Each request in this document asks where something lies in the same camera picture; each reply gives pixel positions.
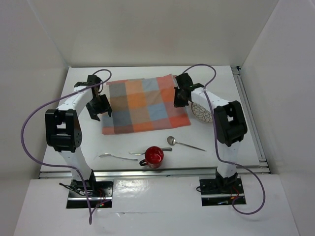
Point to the silver knife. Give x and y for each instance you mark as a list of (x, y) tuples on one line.
[(143, 152)]

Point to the floral patterned plate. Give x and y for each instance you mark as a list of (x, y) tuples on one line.
[(201, 113)]

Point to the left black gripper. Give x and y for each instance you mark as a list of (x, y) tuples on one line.
[(105, 107)]

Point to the checkered orange grey cloth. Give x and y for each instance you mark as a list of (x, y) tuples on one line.
[(140, 105)]

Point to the silver spoon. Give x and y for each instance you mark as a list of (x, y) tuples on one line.
[(172, 141)]

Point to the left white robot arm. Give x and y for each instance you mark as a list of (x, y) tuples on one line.
[(63, 130)]

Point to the red enamel mug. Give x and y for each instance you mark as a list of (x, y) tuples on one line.
[(153, 157)]

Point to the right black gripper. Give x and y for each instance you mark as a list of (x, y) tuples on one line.
[(176, 103)]

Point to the silver fork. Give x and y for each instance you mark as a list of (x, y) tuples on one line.
[(118, 157)]

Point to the aluminium frame rail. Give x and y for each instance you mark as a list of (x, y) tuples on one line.
[(224, 82)]

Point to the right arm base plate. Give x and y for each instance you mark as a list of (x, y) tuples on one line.
[(211, 195)]

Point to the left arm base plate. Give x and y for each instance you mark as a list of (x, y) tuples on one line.
[(102, 196)]

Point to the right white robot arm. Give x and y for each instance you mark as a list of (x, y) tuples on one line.
[(229, 125)]

